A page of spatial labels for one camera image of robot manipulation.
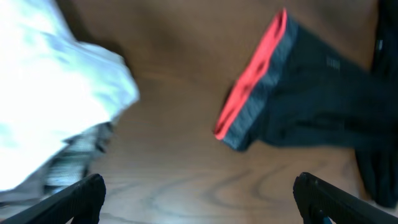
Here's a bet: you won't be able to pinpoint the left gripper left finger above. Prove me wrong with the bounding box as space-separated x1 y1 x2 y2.
1 174 106 224

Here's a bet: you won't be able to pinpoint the grey crumpled garment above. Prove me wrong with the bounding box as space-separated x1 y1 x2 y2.
1 121 116 205

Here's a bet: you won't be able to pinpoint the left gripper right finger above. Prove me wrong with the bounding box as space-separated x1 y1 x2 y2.
293 172 397 224

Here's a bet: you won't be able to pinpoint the black leggings with red waistband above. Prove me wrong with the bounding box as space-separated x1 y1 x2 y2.
214 1 397 208

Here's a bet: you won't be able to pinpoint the white crumpled garment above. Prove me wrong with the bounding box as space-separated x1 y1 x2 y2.
1 0 139 191

